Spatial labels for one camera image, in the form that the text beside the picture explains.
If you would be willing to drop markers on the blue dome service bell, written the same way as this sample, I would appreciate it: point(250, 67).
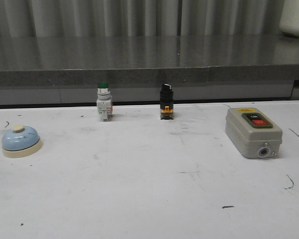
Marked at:
point(20, 141)

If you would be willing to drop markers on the white container in background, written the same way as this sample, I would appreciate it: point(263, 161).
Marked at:
point(289, 22)

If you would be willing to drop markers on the black rotary selector switch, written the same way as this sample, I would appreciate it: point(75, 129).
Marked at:
point(166, 102)

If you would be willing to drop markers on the green push button switch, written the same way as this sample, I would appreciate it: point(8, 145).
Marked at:
point(104, 101)

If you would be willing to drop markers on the grey on-off switch box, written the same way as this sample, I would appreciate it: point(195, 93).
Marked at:
point(253, 133)

